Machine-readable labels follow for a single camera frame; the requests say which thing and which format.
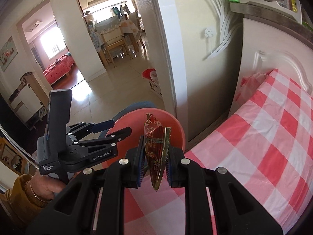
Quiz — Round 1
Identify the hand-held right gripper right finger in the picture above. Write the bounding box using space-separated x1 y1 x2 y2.
166 147 284 235

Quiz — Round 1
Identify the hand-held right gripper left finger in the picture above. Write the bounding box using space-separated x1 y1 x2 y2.
26 135 147 235

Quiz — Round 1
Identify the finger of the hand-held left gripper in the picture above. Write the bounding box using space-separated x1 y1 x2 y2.
66 119 116 143
76 126 133 164

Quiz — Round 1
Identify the red patterned snack packet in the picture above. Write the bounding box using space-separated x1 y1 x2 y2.
143 113 172 193

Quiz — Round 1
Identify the red plastic basin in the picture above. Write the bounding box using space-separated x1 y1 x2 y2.
105 108 185 157

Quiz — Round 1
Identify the person's left forearm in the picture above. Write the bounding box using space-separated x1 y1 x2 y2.
0 175 53 228

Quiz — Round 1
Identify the person's left hand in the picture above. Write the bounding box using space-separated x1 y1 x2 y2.
32 172 66 199

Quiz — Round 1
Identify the grey-blue plastic container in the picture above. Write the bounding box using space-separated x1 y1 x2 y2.
114 100 157 120

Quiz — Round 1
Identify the wooden shoe cabinet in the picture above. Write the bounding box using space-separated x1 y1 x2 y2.
8 72 47 131

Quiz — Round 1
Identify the bed with red cover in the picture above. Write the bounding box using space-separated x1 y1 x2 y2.
43 53 75 86

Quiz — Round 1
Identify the red plastic bag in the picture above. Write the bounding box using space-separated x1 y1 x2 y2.
142 68 158 82

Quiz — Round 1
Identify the wooden chair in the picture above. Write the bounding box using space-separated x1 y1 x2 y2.
100 28 134 67

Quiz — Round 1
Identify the dining table with cloth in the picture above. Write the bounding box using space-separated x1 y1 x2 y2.
93 17 146 54

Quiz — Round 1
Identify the white cabinet door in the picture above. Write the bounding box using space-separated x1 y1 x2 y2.
228 17 313 120

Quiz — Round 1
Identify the grey kitchen countertop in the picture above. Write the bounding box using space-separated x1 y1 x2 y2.
230 2 313 54

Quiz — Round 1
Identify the yellow bottle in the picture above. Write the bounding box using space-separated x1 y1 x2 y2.
290 0 302 13

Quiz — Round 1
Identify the gold bracelet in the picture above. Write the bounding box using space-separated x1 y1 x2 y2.
26 179 53 203

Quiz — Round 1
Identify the framed wall picture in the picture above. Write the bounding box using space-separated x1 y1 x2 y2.
0 36 19 72

